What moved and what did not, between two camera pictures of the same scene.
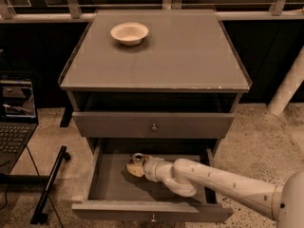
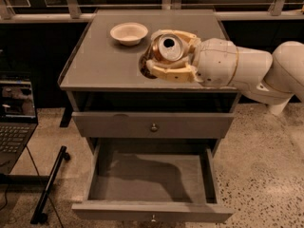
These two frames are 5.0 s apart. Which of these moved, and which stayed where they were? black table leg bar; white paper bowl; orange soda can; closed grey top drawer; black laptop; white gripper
Moved: orange soda can; white gripper
Stayed: white paper bowl; black laptop; black table leg bar; closed grey top drawer
